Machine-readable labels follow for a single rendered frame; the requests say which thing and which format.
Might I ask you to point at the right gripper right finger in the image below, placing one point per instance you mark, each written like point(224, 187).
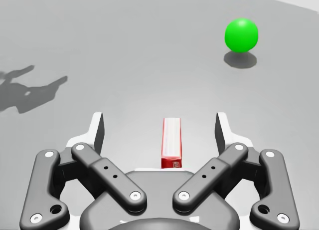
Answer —
point(207, 173)

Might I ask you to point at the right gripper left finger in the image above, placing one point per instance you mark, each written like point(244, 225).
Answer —
point(112, 175)

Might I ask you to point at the red and white carton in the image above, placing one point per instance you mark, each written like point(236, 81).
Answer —
point(172, 140)

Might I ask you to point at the green ball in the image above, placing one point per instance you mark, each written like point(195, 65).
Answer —
point(241, 35)

